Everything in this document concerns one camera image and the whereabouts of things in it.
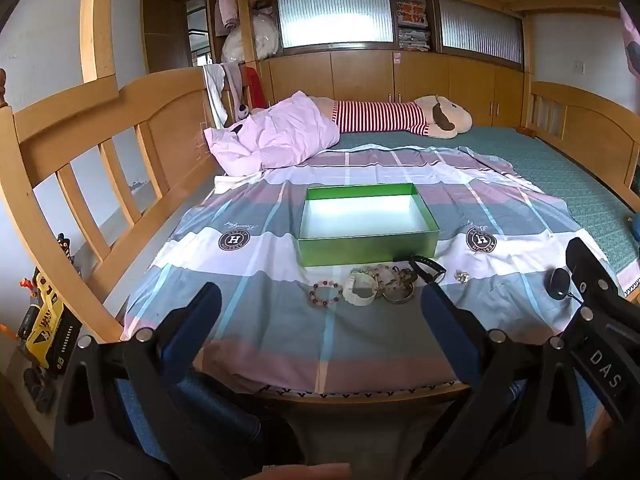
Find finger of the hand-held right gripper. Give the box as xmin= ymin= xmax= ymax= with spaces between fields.
xmin=549 ymin=268 xmax=572 ymax=301
xmin=566 ymin=237 xmax=626 ymax=306

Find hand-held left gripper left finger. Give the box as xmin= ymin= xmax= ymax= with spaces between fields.
xmin=52 ymin=281 xmax=261 ymax=480

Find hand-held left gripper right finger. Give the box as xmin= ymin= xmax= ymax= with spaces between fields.
xmin=410 ymin=282 xmax=588 ymax=480

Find silver metal bangle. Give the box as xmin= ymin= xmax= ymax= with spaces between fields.
xmin=382 ymin=284 xmax=415 ymax=306

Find black wrist watch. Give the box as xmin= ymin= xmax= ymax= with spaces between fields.
xmin=407 ymin=256 xmax=447 ymax=285

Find brown bead bracelet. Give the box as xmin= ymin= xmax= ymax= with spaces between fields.
xmin=372 ymin=264 xmax=418 ymax=291

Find white plastic watch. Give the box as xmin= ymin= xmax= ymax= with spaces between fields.
xmin=342 ymin=269 xmax=382 ymax=307

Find red bead bracelet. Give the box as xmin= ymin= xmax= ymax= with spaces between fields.
xmin=308 ymin=280 xmax=345 ymax=309

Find green cardboard box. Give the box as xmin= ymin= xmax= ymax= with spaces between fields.
xmin=298 ymin=183 xmax=441 ymax=268

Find person's left hand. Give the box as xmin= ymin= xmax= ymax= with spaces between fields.
xmin=260 ymin=462 xmax=354 ymax=480

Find checked bed sheet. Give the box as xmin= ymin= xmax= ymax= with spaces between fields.
xmin=120 ymin=144 xmax=640 ymax=400

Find green bed mat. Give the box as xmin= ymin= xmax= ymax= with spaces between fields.
xmin=330 ymin=126 xmax=640 ymax=273

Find black orange toy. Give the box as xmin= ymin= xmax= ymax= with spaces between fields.
xmin=56 ymin=233 xmax=77 ymax=273

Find yellow toy gun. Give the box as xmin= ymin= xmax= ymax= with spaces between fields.
xmin=16 ymin=265 xmax=84 ymax=377

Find pink pillow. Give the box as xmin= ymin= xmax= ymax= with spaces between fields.
xmin=204 ymin=91 xmax=342 ymax=177

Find pink curtain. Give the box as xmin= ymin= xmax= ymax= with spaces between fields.
xmin=619 ymin=2 xmax=640 ymax=79

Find striped plush dog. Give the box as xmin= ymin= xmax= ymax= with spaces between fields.
xmin=307 ymin=94 xmax=474 ymax=140

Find white hanging garment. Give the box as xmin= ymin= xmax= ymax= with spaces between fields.
xmin=202 ymin=63 xmax=230 ymax=129

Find red hanging garment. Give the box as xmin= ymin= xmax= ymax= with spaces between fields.
xmin=244 ymin=67 xmax=269 ymax=109

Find grey hanging garment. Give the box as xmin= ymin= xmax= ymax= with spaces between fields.
xmin=222 ymin=62 xmax=245 ymax=111

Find narrow frosted glass window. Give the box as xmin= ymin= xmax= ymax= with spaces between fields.
xmin=438 ymin=0 xmax=525 ymax=64

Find white plastic bedding bag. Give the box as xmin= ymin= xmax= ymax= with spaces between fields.
xmin=221 ymin=9 xmax=281 ymax=64

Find stack of newspapers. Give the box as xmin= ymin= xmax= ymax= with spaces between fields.
xmin=396 ymin=0 xmax=431 ymax=52

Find wooden wardrobe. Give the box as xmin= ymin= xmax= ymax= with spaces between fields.
xmin=142 ymin=0 xmax=192 ymax=74

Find pink hanging clothes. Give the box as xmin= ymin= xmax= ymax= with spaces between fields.
xmin=215 ymin=0 xmax=241 ymax=37

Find wide frosted glass window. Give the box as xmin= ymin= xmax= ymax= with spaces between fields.
xmin=277 ymin=0 xmax=395 ymax=49

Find wooden bed frame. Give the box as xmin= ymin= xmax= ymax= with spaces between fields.
xmin=0 ymin=0 xmax=640 ymax=411

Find wooden wall cabinets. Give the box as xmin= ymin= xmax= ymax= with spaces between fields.
xmin=259 ymin=49 xmax=527 ymax=129

